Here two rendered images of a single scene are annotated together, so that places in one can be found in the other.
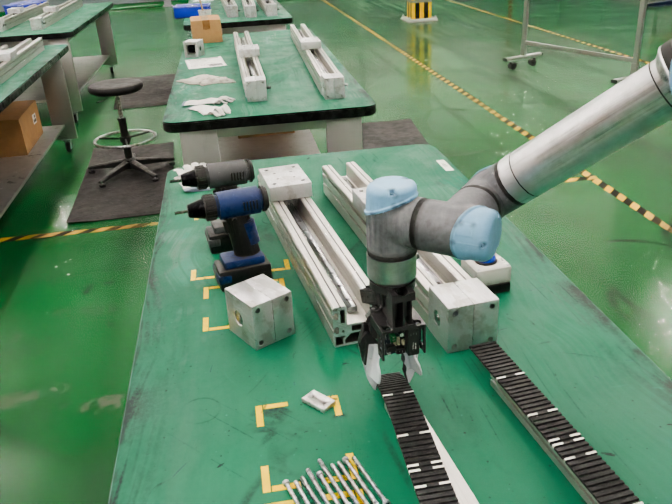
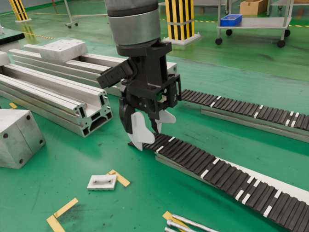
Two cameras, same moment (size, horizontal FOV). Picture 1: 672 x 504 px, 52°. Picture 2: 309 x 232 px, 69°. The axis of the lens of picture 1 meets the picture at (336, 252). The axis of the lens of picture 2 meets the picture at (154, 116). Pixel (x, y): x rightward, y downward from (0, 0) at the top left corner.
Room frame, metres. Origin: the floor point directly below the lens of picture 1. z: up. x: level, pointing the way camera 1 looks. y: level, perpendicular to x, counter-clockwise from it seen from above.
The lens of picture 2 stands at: (0.63, 0.11, 1.10)
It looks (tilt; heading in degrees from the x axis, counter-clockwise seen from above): 33 degrees down; 327
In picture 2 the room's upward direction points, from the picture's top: 9 degrees counter-clockwise
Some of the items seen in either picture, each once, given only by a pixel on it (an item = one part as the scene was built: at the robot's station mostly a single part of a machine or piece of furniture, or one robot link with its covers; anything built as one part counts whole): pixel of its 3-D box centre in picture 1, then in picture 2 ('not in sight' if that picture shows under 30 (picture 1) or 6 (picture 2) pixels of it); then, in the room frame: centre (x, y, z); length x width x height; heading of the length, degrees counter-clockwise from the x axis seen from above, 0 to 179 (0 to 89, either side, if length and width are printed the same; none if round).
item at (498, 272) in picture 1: (481, 273); not in sight; (1.31, -0.31, 0.81); 0.10 x 0.08 x 0.06; 104
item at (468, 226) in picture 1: (460, 225); not in sight; (0.90, -0.18, 1.11); 0.11 x 0.11 x 0.08; 58
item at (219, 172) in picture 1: (215, 206); not in sight; (1.58, 0.29, 0.89); 0.20 x 0.08 x 0.22; 106
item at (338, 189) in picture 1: (384, 228); (68, 65); (1.55, -0.12, 0.82); 0.80 x 0.10 x 0.09; 14
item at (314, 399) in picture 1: (318, 401); (102, 182); (0.94, 0.04, 0.78); 0.05 x 0.03 x 0.01; 47
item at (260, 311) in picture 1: (265, 308); (11, 134); (1.18, 0.14, 0.83); 0.11 x 0.10 x 0.10; 127
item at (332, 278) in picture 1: (308, 240); (21, 85); (1.50, 0.06, 0.82); 0.80 x 0.10 x 0.09; 14
